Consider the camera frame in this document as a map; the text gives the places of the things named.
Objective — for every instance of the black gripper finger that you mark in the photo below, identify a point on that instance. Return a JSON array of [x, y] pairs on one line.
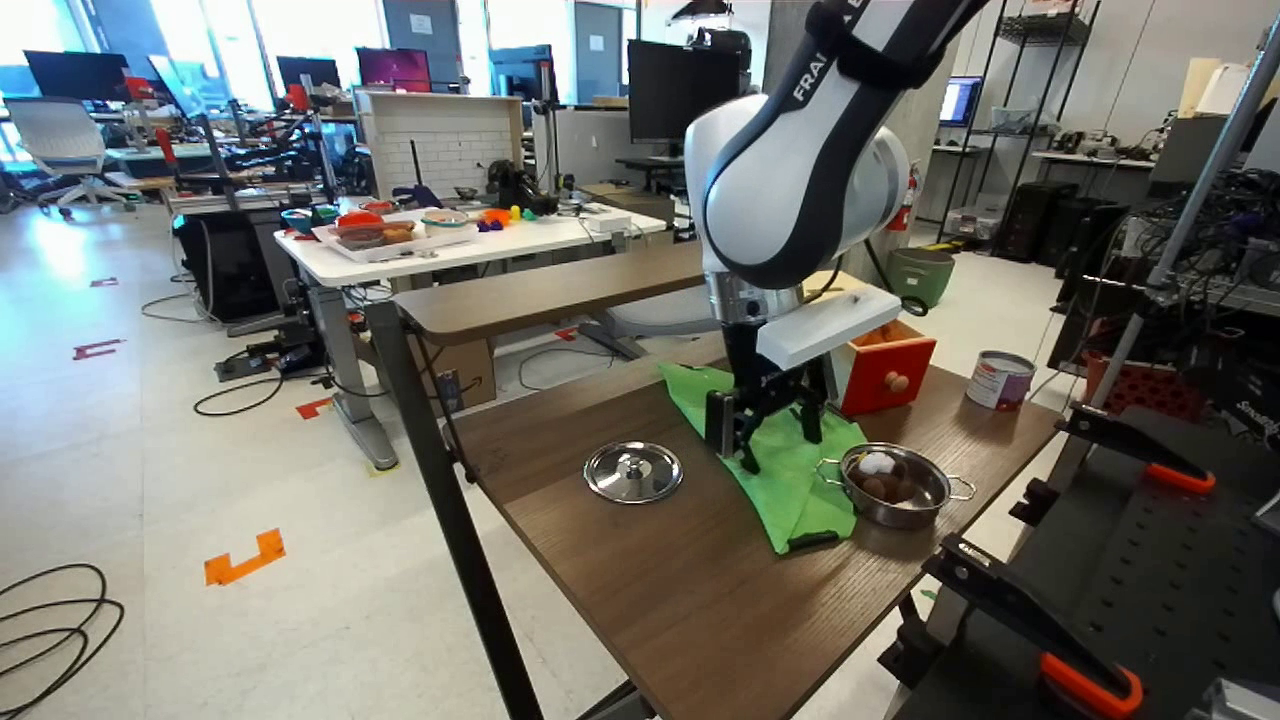
[[745, 432], [814, 415]]

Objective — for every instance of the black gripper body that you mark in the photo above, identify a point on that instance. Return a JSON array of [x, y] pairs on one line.
[[765, 383]]

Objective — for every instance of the green cloth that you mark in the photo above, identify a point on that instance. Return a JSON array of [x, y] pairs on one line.
[[801, 495]]

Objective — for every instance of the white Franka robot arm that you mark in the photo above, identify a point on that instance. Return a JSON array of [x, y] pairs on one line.
[[801, 174]]

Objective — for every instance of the white ball in pot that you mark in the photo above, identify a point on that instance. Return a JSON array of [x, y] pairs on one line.
[[878, 466]]

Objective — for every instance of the red drawer with knob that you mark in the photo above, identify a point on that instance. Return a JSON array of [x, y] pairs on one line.
[[890, 383]]

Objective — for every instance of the silver pot lid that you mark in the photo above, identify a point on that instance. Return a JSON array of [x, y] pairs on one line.
[[635, 472]]

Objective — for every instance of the small metal pot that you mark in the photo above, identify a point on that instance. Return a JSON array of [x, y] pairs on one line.
[[893, 509]]

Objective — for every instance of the green plastic bin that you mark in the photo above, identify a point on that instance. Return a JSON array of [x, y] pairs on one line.
[[930, 279]]

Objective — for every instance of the tin can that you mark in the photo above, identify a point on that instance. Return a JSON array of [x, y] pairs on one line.
[[997, 383]]

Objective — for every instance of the brown wooden shelf board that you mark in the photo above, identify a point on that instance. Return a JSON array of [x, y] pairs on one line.
[[560, 288]]

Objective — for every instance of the red fire extinguisher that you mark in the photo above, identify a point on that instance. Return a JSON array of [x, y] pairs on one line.
[[910, 206]]

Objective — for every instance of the large black monitor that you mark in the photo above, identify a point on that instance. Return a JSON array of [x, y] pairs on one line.
[[664, 88]]

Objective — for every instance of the black metal table leg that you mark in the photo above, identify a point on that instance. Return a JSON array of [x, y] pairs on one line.
[[443, 495]]

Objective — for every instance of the red perforated crate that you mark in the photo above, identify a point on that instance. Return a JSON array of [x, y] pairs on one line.
[[1144, 384]]

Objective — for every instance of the lit laptop screen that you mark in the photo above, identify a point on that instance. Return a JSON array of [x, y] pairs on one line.
[[960, 102]]

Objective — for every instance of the white standing desk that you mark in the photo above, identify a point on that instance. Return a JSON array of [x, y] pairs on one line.
[[443, 255]]

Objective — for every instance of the black metal shelving rack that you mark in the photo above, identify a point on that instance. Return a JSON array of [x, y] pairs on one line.
[[1055, 122]]

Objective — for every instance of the blue screen monitor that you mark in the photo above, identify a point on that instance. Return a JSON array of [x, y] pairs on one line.
[[522, 74]]

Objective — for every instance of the white partition panel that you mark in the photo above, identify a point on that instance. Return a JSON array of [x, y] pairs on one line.
[[446, 142]]

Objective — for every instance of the black perforated mounting board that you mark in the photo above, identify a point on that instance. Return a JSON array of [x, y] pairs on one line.
[[1181, 586]]

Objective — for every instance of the grey metal stand pole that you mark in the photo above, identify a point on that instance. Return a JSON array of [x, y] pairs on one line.
[[1184, 214]]

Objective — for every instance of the orange red object stack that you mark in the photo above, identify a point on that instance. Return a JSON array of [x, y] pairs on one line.
[[364, 227]]

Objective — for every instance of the purple screen monitor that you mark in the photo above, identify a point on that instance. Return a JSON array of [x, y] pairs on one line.
[[395, 68]]

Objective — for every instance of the small dark monitor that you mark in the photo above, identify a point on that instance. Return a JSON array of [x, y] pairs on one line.
[[309, 74]]

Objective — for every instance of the white office chair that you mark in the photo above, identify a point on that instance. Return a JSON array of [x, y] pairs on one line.
[[63, 142]]

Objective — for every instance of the wide dark monitor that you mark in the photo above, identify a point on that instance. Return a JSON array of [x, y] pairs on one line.
[[78, 74]]

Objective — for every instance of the light grey wrist camera bar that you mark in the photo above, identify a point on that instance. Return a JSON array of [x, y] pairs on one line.
[[835, 320]]

